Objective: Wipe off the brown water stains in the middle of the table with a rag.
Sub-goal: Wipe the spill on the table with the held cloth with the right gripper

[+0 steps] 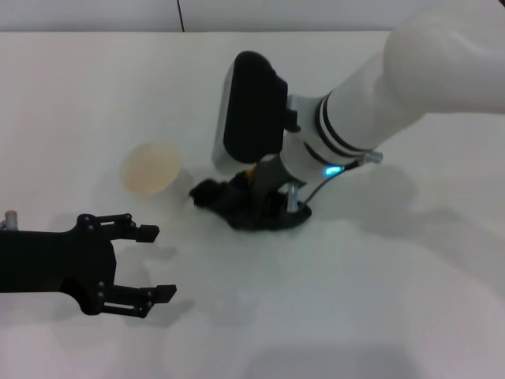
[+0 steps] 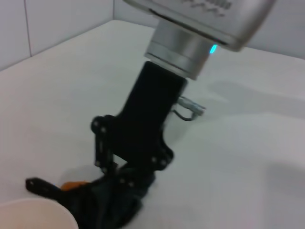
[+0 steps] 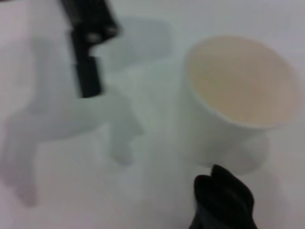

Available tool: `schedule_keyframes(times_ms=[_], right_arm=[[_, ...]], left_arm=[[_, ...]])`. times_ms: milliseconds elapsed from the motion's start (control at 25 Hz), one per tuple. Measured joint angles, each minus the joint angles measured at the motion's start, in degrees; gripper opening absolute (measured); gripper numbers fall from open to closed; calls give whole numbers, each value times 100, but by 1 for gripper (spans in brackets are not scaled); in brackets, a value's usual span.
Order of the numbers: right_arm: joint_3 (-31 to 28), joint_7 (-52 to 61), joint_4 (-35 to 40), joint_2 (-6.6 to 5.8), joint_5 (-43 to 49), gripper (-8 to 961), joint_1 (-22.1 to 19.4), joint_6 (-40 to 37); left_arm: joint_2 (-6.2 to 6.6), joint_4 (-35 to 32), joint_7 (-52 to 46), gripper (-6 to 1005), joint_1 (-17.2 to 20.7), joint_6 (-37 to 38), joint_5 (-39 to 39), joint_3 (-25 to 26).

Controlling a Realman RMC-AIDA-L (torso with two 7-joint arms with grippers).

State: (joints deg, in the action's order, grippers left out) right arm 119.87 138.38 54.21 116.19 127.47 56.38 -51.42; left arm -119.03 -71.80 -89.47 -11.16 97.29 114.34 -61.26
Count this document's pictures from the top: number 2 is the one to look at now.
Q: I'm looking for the white paper cup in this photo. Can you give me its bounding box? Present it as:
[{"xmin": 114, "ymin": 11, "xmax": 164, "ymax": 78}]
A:
[{"xmin": 0, "ymin": 198, "xmax": 80, "ymax": 229}]

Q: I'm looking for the brown water stain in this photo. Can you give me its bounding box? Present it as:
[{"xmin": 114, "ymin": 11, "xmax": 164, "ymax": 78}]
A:
[{"xmin": 60, "ymin": 181, "xmax": 87, "ymax": 192}]

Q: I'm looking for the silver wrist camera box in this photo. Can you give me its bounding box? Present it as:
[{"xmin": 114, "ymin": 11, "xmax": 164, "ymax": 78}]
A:
[{"xmin": 122, "ymin": 0, "xmax": 278, "ymax": 52}]

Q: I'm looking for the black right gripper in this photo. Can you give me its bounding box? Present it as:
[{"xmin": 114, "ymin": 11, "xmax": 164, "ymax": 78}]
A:
[{"xmin": 91, "ymin": 61, "xmax": 188, "ymax": 189}]

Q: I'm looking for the grey cable with silver connector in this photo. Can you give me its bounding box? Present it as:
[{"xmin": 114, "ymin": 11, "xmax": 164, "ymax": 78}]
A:
[{"xmin": 172, "ymin": 95, "xmax": 207, "ymax": 121}]

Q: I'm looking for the dark grey sock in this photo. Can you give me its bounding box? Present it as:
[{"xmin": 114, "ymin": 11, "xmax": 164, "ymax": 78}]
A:
[{"xmin": 25, "ymin": 167, "xmax": 158, "ymax": 229}]

